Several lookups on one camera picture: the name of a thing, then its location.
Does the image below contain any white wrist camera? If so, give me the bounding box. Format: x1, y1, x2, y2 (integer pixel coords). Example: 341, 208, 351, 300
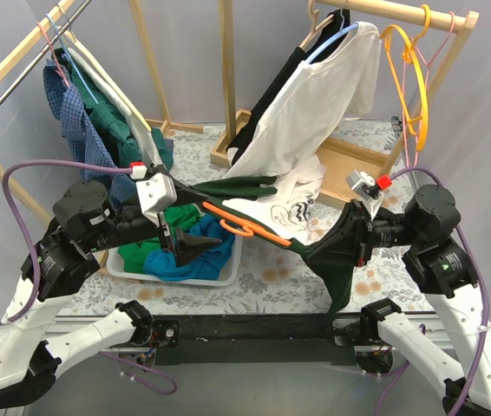
136, 172, 177, 226
346, 170, 392, 219

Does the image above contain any pink hanger on left rack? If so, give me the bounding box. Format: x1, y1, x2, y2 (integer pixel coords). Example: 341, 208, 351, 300
36, 22, 70, 88

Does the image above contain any blue wire hanger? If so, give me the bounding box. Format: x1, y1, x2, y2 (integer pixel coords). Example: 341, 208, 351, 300
45, 13, 98, 104

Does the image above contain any left wooden clothes rack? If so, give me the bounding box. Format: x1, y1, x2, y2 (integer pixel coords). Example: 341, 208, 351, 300
0, 0, 206, 265

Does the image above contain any yellow hanger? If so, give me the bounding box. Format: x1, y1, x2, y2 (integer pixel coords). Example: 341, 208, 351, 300
380, 4, 431, 152

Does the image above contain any wooden hanger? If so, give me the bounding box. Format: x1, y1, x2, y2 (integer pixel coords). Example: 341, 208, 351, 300
298, 0, 334, 51

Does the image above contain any dark green t shirt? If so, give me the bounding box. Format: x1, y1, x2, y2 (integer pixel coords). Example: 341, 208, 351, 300
193, 155, 354, 314

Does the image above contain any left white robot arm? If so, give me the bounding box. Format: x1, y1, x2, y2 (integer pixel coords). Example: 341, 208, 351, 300
0, 163, 217, 410

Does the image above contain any white plastic basket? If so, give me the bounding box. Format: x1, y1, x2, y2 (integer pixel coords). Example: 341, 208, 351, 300
106, 233, 245, 288

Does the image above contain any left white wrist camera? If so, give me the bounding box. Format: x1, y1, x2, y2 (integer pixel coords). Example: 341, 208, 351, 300
136, 172, 177, 226

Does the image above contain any blue checked shirt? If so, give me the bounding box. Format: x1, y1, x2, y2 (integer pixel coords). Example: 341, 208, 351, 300
43, 61, 137, 207

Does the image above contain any white textured garment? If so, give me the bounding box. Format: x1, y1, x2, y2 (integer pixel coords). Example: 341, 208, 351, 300
68, 48, 168, 168

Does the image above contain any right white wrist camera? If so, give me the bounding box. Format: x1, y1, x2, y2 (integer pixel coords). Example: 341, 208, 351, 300
346, 170, 392, 219

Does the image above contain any bright green t shirt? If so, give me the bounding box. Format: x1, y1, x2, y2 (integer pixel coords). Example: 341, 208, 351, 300
117, 205, 203, 274

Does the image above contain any wooden clothes rack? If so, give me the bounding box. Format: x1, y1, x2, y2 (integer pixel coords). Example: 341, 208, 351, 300
210, 1, 479, 208
0, 0, 206, 265

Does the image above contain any orange hanger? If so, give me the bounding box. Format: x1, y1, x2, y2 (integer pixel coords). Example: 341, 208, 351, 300
201, 202, 291, 248

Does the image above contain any black t shirt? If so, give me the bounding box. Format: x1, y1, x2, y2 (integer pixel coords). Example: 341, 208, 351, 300
226, 9, 351, 165

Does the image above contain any pink wire hanger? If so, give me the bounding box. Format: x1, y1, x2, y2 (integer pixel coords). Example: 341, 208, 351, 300
401, 10, 456, 167

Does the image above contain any light blue hanger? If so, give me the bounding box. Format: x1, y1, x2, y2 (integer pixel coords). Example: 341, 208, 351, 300
305, 23, 359, 64

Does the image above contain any teal blue t shirt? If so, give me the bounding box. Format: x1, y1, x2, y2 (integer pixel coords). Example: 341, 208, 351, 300
143, 214, 235, 282

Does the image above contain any white t shirt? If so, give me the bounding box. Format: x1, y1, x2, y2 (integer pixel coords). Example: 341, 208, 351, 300
225, 22, 381, 179

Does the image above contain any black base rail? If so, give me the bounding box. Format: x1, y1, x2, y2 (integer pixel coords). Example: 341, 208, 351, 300
101, 309, 403, 367

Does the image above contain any cream plastic hanger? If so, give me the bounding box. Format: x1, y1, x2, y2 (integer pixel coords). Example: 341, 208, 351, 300
62, 32, 152, 132

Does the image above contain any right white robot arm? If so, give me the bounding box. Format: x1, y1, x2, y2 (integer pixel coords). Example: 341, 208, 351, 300
305, 185, 491, 415

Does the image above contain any right wooden clothes rack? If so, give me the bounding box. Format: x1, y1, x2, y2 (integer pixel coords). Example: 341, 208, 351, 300
210, 1, 479, 208

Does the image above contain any dark green ruffled garment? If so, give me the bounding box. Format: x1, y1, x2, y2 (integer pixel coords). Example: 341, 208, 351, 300
55, 48, 173, 169

